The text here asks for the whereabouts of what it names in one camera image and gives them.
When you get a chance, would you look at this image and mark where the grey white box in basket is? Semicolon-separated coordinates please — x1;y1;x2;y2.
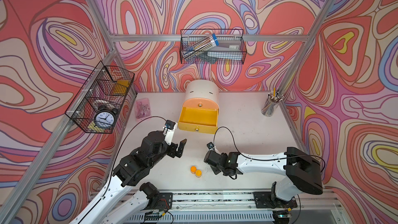
207;46;243;60

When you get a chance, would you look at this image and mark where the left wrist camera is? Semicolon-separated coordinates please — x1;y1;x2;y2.
163;120;178;145

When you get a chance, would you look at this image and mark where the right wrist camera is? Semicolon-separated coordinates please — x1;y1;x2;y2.
206;142;215;151

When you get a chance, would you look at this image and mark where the black wire basket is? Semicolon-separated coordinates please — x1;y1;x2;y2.
65;61;135;134
180;28;247;64

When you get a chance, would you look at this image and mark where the black wire basket back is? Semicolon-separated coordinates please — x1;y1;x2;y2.
180;28;247;64

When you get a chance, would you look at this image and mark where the clear tube of pencils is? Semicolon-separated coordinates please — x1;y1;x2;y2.
181;34;219;60

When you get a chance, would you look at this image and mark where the black alarm clock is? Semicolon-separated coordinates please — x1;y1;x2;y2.
94;105;119;129

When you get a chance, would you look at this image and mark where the clear pencil cup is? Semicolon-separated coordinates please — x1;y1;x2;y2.
261;88;284;117

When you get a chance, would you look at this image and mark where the round white drawer cabinet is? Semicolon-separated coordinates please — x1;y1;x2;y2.
178;80;220;134

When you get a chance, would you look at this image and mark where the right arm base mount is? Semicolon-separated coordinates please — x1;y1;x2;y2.
253;182;298;209

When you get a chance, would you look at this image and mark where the orange paint can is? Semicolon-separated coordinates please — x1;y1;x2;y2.
190;166;197;174

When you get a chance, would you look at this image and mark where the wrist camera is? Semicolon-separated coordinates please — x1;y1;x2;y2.
206;142;215;151
163;120;178;145

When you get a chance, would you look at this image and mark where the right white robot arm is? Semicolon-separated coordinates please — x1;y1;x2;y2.
204;147;323;202

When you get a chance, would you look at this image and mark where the aluminium rail base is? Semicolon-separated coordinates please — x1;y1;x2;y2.
116;190;349;224

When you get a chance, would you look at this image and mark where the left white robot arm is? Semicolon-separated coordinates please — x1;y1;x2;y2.
70;128;187;224

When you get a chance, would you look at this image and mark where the black wire basket left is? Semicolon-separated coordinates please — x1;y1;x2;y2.
65;61;135;134

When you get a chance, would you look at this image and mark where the pink plastic box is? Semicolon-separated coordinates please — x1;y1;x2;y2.
135;98;151;120

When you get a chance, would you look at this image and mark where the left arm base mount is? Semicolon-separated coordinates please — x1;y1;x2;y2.
140;182;173;211

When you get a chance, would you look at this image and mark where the yellow object in basket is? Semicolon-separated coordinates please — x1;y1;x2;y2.
112;79;130;96

